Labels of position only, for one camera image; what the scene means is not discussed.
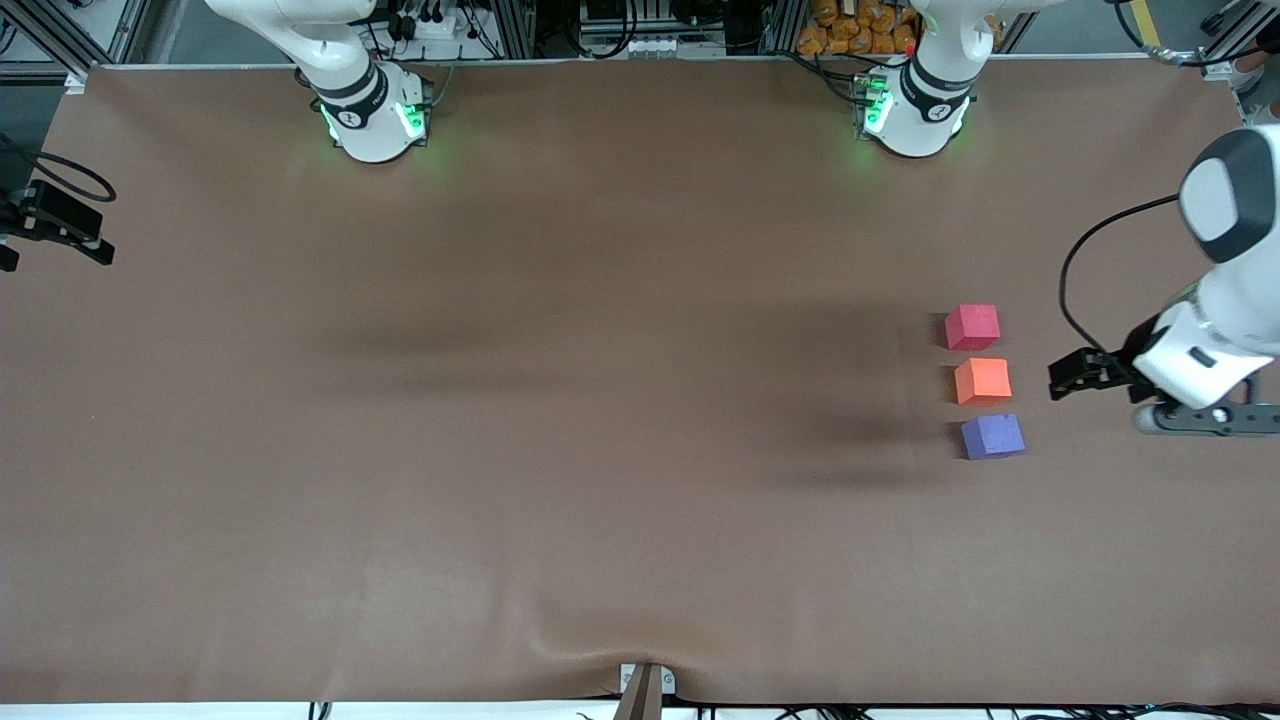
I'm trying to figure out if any orange foam block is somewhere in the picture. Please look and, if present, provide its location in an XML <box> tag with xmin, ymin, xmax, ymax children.
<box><xmin>953</xmin><ymin>358</ymin><xmax>1013</xmax><ymax>406</ymax></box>

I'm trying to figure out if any purple foam block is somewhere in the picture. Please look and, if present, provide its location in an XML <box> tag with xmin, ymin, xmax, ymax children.
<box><xmin>960</xmin><ymin>413</ymin><xmax>1026</xmax><ymax>461</ymax></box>

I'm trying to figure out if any red foam block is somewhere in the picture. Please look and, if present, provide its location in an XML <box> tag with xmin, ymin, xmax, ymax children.
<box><xmin>944</xmin><ymin>304</ymin><xmax>1001</xmax><ymax>352</ymax></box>

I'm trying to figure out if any white power strip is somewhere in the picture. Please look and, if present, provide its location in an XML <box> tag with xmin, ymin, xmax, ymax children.
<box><xmin>385</xmin><ymin>10</ymin><xmax>461</xmax><ymax>43</ymax></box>

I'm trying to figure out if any bag of oranges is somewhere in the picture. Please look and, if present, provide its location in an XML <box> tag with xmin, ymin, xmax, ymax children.
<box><xmin>797</xmin><ymin>0</ymin><xmax>921</xmax><ymax>57</ymax></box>

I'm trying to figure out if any brown table mat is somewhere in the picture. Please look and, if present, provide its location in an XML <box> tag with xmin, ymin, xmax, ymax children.
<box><xmin>0</xmin><ymin>55</ymin><xmax>1280</xmax><ymax>706</ymax></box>

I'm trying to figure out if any white terminal block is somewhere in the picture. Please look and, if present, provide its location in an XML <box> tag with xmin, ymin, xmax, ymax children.
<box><xmin>620</xmin><ymin>35</ymin><xmax>727</xmax><ymax>60</ymax></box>

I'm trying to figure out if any brown wooden strip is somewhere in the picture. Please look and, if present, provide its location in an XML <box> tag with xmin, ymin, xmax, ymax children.
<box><xmin>612</xmin><ymin>665</ymin><xmax>666</xmax><ymax>720</ymax></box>

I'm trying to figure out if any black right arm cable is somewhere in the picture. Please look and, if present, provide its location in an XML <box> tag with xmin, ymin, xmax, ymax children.
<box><xmin>0</xmin><ymin>138</ymin><xmax>117</xmax><ymax>203</ymax></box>

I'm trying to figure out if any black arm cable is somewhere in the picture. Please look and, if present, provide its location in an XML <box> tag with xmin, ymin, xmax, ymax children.
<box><xmin>0</xmin><ymin>138</ymin><xmax>117</xmax><ymax>203</ymax></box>
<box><xmin>1059</xmin><ymin>0</ymin><xmax>1280</xmax><ymax>359</ymax></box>

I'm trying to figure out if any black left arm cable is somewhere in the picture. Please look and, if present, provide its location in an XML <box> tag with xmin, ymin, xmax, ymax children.
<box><xmin>1059</xmin><ymin>0</ymin><xmax>1280</xmax><ymax>359</ymax></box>

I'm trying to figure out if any aluminium frame post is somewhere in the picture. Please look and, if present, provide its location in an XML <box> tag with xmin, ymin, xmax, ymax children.
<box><xmin>760</xmin><ymin>0</ymin><xmax>807</xmax><ymax>56</ymax></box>
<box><xmin>495</xmin><ymin>0</ymin><xmax>537</xmax><ymax>59</ymax></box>

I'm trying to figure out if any metal clamp bracket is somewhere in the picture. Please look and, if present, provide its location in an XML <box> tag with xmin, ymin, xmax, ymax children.
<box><xmin>619</xmin><ymin>663</ymin><xmax>677</xmax><ymax>697</ymax></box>

